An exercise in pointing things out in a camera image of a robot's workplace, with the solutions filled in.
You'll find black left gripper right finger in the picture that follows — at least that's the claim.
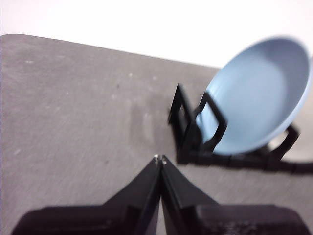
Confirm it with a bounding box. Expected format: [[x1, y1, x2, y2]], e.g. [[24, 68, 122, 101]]
[[160, 154, 309, 235]]

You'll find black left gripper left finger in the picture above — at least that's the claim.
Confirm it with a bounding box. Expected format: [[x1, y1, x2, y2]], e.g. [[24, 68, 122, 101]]
[[11, 154, 161, 235]]

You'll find blue plate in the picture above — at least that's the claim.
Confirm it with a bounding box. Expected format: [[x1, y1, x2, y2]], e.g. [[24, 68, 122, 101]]
[[195, 36, 312, 156]]

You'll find black plate rack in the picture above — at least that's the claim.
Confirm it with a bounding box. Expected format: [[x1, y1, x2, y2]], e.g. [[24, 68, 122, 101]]
[[168, 83, 313, 175]]

